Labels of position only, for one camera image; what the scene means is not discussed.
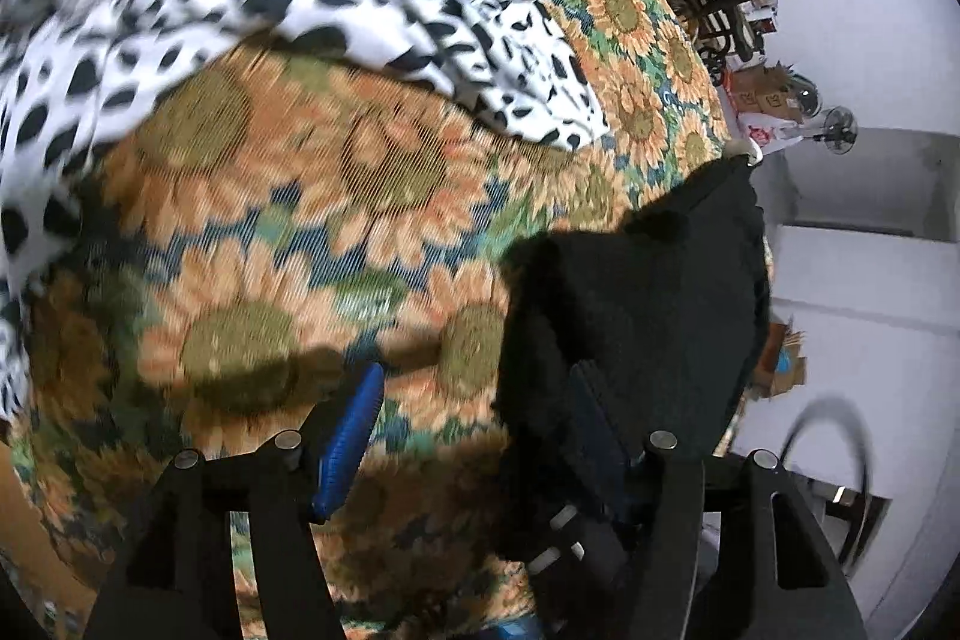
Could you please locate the black standing fan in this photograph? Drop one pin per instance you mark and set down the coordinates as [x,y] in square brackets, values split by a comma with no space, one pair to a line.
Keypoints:
[838,130]

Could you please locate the black sweater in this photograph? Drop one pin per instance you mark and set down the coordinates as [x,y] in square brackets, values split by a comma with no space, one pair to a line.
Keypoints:
[660,310]

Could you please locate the brown cardboard box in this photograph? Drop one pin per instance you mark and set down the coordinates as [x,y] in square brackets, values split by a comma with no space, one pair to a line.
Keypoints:
[765,93]

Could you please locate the grey round fan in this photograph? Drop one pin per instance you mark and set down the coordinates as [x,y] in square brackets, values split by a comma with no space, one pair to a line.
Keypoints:
[808,96]

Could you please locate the sunflower print blanket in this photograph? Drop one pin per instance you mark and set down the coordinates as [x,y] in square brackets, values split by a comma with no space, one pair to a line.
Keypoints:
[300,235]

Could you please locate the torn cardboard box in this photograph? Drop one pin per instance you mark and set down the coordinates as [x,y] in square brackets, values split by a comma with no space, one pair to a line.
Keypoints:
[780,359]

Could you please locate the white bag with red print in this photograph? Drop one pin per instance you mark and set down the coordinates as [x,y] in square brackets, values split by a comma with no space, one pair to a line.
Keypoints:
[769,134]

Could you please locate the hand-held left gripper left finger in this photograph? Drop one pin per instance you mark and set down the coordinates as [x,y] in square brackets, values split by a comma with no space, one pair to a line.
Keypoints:
[349,437]

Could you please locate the black-spotted white garment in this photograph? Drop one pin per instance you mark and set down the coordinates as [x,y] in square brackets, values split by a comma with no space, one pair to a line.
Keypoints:
[450,33]

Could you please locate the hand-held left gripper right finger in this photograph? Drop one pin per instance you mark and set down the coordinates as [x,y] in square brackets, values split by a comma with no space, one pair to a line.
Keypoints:
[604,437]

